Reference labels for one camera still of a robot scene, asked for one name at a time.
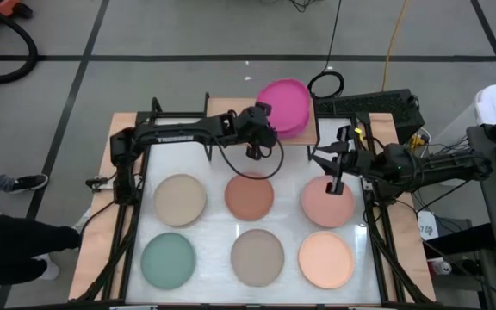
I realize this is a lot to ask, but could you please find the light peach round plate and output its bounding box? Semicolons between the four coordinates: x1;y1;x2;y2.
297;230;356;290

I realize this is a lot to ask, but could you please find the yellow cable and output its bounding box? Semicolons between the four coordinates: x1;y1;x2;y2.
380;0;412;93

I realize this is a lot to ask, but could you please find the black floor box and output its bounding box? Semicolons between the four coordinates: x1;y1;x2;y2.
424;223;496;259

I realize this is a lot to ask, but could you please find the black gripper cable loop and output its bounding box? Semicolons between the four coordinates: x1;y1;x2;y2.
212;136;286;181

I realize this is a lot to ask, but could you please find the white paper sheet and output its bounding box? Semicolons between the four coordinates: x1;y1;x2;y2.
417;209;441;241

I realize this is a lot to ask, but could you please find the taupe round plate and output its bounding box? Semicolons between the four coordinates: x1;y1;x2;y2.
230;228;286;288

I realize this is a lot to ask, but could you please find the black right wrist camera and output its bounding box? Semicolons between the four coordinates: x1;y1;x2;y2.
350;146;375;172

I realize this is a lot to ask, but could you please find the wooden shelf with black legs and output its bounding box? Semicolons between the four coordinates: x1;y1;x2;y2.
203;91;320;163

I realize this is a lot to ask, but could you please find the beige round plate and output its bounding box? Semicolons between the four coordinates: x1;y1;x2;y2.
152;173;208;228

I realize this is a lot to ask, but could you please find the magenta round plate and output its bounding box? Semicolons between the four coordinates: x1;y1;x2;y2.
276;109;313;140
256;77;312;133

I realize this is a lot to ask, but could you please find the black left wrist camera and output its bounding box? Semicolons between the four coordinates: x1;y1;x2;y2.
220;110;239;135

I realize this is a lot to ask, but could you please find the black coiled cable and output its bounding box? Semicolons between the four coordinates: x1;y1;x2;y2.
306;0;346;102

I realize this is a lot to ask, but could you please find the black aluminium table frame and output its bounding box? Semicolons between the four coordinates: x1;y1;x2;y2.
73;96;437;310

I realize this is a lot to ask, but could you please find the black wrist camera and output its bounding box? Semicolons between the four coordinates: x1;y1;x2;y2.
350;146;375;172
220;110;239;135

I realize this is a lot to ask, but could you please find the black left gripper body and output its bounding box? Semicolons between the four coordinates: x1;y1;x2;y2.
235;102;280;161

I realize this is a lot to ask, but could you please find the terracotta round plate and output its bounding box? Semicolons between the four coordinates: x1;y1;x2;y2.
224;171;276;222

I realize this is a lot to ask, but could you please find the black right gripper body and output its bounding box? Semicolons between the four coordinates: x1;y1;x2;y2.
325;124;389;195

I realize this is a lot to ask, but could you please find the teal round plate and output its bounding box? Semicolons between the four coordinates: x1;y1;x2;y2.
139;232;197;290

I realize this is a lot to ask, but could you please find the translucent grey plastic cover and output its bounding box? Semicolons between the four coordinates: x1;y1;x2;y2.
432;101;490;189

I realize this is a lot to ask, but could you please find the salmon pink round plate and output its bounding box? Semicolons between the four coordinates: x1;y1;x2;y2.
301;174;357;229

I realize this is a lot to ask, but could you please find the black vacuum hose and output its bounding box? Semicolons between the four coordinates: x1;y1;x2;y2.
0;0;40;84

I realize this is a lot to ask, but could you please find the white can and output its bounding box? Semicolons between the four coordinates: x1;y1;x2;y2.
431;257;453;276

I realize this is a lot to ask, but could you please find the white table mat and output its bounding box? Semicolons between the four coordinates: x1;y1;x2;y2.
125;116;382;305

